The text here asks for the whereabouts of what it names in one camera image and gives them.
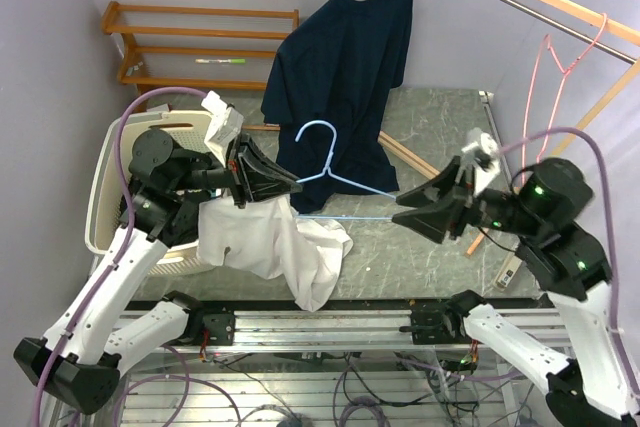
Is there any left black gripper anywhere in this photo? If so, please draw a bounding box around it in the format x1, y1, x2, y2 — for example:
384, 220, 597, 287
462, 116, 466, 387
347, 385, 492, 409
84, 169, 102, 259
171, 131, 302, 209

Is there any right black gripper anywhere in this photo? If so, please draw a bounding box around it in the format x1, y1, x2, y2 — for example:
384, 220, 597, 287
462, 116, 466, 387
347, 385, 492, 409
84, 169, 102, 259
391, 155, 546, 240

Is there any white t shirt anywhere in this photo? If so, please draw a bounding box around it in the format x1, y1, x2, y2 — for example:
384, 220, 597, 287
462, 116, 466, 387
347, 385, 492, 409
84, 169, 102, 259
197, 195, 353, 312

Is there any light blue wire hanger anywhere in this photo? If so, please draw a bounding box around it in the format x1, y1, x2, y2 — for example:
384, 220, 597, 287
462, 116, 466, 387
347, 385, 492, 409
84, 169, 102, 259
291, 120, 397, 217

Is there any navy blue t shirt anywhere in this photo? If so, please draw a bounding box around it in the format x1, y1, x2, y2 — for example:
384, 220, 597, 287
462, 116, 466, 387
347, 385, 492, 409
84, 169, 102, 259
261, 0, 413, 201

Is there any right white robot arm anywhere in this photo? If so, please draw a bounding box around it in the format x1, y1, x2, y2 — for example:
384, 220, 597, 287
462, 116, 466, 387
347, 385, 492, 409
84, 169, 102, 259
392, 157, 639, 426

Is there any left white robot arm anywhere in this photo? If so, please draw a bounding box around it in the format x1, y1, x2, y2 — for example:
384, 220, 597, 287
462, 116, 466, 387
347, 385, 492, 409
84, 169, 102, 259
13, 128, 302, 415

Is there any green marker pen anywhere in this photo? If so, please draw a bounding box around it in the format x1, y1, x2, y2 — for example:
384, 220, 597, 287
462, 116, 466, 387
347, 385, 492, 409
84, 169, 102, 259
194, 58, 246, 65

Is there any cream plastic laundry basket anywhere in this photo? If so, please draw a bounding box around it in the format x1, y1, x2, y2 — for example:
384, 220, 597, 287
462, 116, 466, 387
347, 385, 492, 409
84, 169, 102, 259
84, 110, 213, 276

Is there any brown wooden shoe rack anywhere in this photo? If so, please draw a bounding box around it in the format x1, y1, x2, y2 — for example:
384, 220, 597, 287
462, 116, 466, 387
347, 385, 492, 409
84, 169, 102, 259
101, 0, 300, 132

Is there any light wooden clothes rack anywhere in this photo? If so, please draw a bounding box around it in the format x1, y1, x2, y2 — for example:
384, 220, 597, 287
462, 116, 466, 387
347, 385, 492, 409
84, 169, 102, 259
332, 0, 640, 258

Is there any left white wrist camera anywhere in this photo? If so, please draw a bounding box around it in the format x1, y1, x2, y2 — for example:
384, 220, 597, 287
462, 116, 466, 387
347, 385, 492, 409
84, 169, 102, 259
201, 91, 244, 148

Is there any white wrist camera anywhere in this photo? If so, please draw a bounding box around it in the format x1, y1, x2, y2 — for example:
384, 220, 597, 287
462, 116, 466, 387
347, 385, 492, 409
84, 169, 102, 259
461, 128, 500, 197
201, 91, 244, 148

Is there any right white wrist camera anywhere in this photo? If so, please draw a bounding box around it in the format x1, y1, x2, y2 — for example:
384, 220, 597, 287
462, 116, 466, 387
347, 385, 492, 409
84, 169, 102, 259
461, 128, 500, 197

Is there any aluminium mounting rail frame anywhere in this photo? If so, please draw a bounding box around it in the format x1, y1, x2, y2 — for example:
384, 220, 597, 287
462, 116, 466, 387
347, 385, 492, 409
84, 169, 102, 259
44, 89, 596, 427

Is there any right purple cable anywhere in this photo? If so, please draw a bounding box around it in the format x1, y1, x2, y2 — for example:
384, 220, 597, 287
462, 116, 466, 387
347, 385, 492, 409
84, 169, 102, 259
499, 127, 631, 398

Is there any purple cable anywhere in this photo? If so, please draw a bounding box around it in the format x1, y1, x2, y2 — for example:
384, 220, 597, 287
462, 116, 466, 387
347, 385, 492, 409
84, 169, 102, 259
29, 86, 211, 427
499, 127, 631, 398

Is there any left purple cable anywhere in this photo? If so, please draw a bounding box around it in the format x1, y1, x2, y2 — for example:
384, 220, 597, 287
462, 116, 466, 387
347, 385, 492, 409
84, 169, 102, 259
29, 86, 211, 427

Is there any pink wire hanger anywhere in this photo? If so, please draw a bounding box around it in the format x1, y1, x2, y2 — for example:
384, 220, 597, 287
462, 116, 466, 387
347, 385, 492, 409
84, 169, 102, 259
521, 13, 610, 137

